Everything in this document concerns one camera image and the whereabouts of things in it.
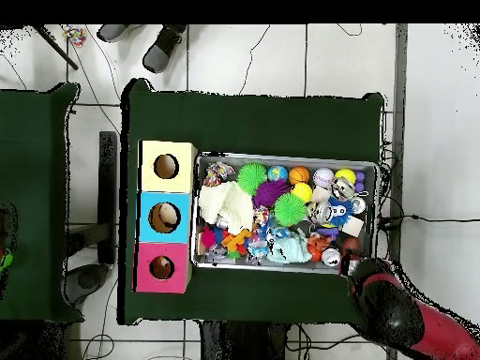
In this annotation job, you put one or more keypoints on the green spiky ball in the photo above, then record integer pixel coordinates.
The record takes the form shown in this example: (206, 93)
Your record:
(289, 209)
(252, 178)

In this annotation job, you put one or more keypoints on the cream muslin cloth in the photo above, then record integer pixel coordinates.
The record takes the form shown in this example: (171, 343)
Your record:
(225, 206)

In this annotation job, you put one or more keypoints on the orange plastic toy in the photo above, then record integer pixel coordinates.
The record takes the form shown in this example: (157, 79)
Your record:
(237, 240)

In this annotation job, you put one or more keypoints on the tiger striped plush toy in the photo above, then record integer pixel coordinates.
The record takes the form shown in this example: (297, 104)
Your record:
(321, 241)

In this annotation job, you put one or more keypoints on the purple spiky ball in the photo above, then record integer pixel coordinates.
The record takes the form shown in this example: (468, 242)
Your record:
(270, 193)

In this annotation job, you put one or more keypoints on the orange basketball toy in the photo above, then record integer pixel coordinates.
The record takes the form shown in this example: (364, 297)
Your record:
(299, 175)

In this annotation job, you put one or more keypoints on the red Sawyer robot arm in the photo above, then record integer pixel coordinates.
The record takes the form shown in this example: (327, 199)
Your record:
(420, 322)

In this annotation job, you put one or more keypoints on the black rod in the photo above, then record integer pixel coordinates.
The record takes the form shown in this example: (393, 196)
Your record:
(54, 46)

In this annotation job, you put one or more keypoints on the black power adapter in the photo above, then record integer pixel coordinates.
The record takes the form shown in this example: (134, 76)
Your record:
(390, 222)

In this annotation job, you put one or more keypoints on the wooden box with three holes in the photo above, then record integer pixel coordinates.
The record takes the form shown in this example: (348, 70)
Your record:
(166, 199)

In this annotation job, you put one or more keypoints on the blue globe ball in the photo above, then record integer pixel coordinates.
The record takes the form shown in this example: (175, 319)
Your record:
(277, 173)

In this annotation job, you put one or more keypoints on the shallow clear mesh bin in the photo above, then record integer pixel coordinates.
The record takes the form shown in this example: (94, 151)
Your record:
(217, 262)

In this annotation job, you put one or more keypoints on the mint green cloth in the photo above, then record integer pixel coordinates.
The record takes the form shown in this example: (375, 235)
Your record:
(289, 247)

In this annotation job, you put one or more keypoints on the white baseball toy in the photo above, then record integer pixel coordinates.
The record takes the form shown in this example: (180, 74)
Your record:
(323, 178)

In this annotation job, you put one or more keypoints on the side table with green cloth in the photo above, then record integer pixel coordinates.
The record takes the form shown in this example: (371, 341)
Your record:
(34, 150)

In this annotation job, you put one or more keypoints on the yellow tennis ball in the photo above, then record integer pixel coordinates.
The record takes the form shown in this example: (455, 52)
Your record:
(302, 192)

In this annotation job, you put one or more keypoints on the small colourful object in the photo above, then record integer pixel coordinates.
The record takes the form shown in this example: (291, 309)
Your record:
(73, 35)

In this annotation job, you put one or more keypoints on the smooth yellow ball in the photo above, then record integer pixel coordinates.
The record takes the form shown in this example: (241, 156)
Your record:
(345, 175)

